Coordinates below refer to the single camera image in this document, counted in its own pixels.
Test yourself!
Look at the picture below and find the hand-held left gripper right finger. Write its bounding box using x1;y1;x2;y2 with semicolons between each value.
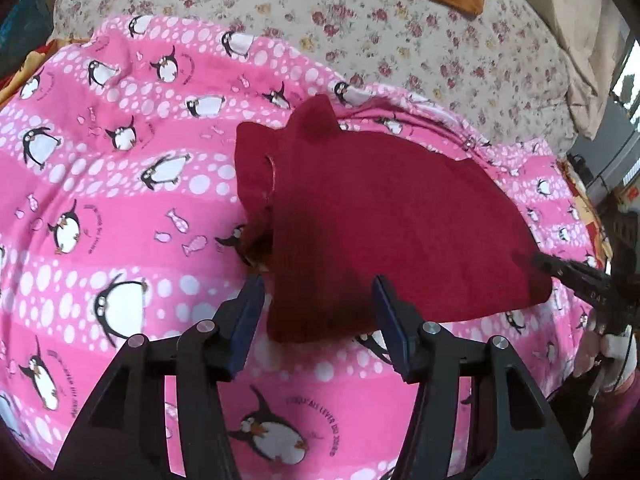
371;275;583;480

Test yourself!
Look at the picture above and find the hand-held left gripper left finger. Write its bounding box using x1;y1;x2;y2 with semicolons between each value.
52;275;266;480

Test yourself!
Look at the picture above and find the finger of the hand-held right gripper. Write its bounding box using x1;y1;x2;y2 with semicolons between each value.
531;251;608;297

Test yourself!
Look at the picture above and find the maroon fleece garment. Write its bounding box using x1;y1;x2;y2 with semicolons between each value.
234;95;553;343

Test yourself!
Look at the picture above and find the person's right forearm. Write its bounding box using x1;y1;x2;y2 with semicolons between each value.
585;370;640;480

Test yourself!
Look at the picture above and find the person's right hand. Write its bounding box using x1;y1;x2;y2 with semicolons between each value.
572;327;637;395

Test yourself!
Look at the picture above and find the yellow red printed cloth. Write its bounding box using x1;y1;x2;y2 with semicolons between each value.
555;155;613;261

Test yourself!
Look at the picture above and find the pink penguin print blanket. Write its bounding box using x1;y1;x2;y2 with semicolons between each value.
0;14;608;480

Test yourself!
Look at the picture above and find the beige pillow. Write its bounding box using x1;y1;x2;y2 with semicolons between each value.
520;0;627;140

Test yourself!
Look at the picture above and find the floral bedsheet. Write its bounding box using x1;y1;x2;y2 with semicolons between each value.
52;0;581;158

